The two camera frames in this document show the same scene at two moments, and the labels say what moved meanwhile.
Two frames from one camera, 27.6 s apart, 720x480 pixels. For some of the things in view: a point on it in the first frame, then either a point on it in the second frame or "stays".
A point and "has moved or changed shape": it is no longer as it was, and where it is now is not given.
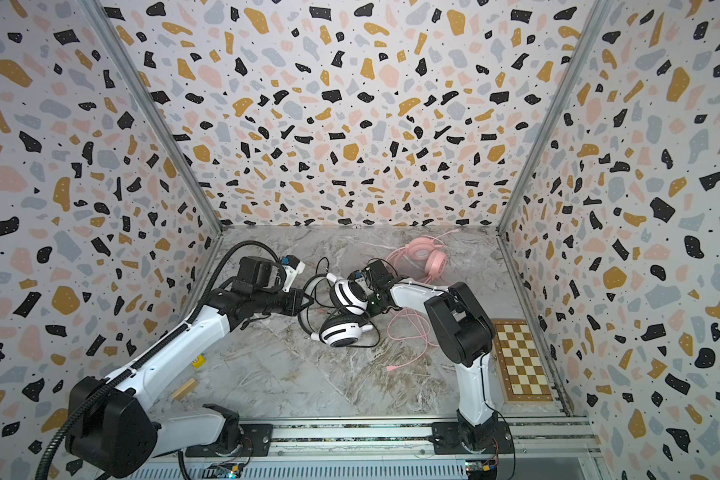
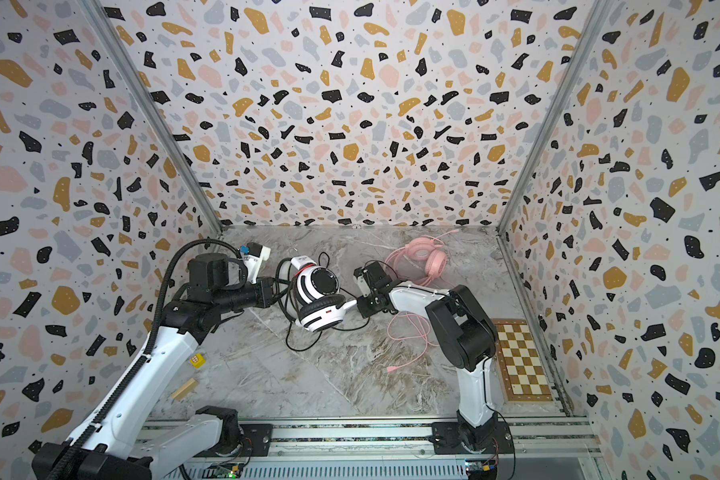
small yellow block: [200, 362] stays
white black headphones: [331, 309] has moved or changed shape
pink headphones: [428, 252] stays
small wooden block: [184, 389] stays
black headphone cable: [325, 306] → [289, 320]
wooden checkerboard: [521, 366] stays
